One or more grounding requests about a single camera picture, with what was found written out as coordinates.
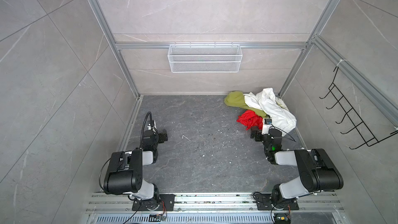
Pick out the green cloth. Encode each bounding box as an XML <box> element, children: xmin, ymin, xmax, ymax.
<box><xmin>224</xmin><ymin>91</ymin><xmax>269</xmax><ymax>118</ymax></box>

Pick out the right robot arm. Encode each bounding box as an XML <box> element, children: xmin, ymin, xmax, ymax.
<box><xmin>250</xmin><ymin>127</ymin><xmax>344</xmax><ymax>209</ymax></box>

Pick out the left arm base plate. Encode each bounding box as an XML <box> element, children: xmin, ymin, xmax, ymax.
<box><xmin>132</xmin><ymin>194</ymin><xmax>176</xmax><ymax>212</ymax></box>

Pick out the white cloth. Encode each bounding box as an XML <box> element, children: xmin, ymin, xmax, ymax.
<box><xmin>244</xmin><ymin>88</ymin><xmax>296</xmax><ymax>136</ymax></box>

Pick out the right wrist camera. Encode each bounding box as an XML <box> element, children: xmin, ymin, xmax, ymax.
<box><xmin>262</xmin><ymin>118</ymin><xmax>273</xmax><ymax>135</ymax></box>

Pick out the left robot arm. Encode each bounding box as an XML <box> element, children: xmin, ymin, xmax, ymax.
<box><xmin>100</xmin><ymin>130</ymin><xmax>168</xmax><ymax>204</ymax></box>

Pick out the black wire hook rack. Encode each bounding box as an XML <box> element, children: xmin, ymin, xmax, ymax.
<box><xmin>319</xmin><ymin>66</ymin><xmax>398</xmax><ymax>150</ymax></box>

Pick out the aluminium rail base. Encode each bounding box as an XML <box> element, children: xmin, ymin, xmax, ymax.
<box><xmin>79</xmin><ymin>192</ymin><xmax>350</xmax><ymax>224</ymax></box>

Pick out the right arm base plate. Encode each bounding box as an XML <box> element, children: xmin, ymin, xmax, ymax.
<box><xmin>252</xmin><ymin>192</ymin><xmax>299</xmax><ymax>211</ymax></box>

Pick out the red cloth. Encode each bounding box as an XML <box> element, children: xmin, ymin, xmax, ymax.
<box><xmin>236</xmin><ymin>110</ymin><xmax>263</xmax><ymax>130</ymax></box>

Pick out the white wire mesh basket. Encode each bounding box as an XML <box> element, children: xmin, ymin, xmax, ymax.
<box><xmin>167</xmin><ymin>44</ymin><xmax>243</xmax><ymax>73</ymax></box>

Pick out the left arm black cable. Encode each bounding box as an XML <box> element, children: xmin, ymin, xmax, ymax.
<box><xmin>140</xmin><ymin>111</ymin><xmax>155</xmax><ymax>149</ymax></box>

